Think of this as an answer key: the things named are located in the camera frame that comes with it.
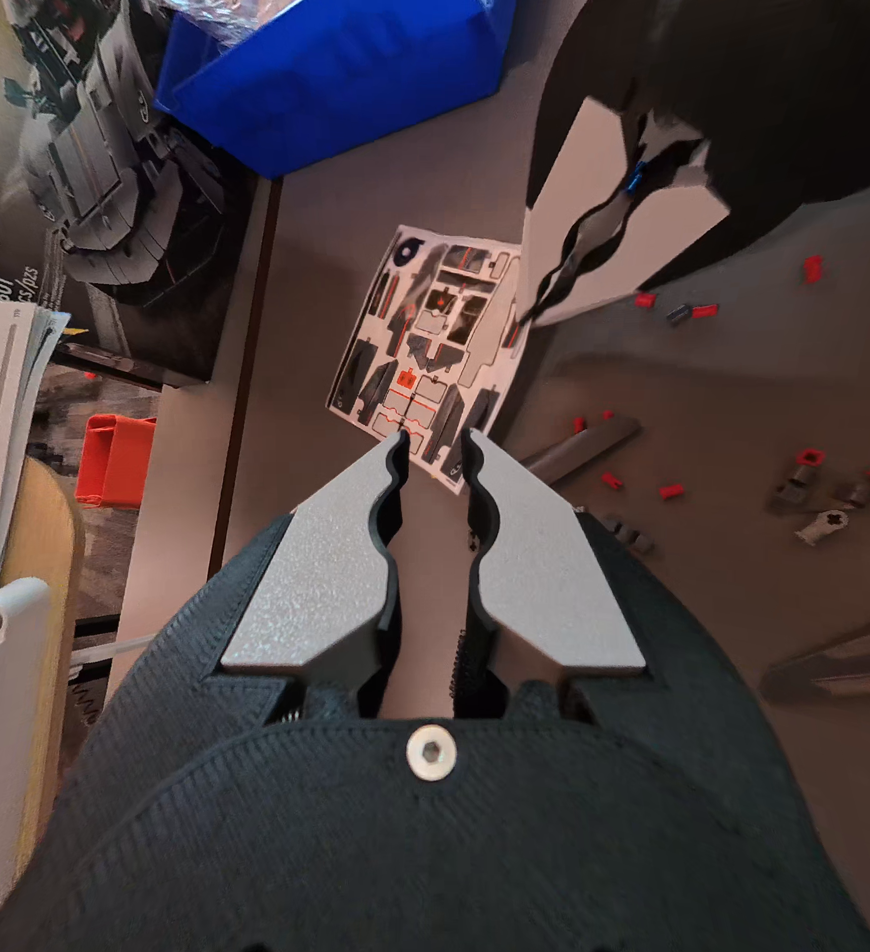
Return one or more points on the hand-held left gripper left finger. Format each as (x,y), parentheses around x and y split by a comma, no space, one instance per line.
(308,595)

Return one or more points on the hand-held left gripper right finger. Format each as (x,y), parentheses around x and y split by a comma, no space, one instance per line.
(561,595)

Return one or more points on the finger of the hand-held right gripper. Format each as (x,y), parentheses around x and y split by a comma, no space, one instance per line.
(576,171)
(673,230)

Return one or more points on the blue pin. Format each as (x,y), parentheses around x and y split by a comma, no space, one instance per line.
(634,178)

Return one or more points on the sticker sheet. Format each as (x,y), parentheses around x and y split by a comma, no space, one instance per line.
(435,335)

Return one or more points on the toy car set box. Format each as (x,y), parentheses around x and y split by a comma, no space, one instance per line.
(107,149)

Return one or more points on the small grey connector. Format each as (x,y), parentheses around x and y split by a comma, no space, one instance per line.
(628,535)

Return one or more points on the grey curved panel piece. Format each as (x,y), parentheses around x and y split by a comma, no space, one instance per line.
(584,446)

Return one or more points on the scattered red pins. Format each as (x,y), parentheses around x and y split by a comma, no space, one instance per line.
(671,491)

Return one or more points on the orange plastic crate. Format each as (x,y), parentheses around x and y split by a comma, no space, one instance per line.
(115,461)

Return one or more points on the grey axle connector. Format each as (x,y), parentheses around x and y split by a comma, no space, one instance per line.
(826,524)
(799,487)

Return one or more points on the blue plastic bin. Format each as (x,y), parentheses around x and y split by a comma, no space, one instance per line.
(331,74)

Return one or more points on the cream book stand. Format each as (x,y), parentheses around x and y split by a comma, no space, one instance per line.
(3,706)

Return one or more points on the crumpled clear plastic bags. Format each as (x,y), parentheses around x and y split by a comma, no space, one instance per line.
(204,7)

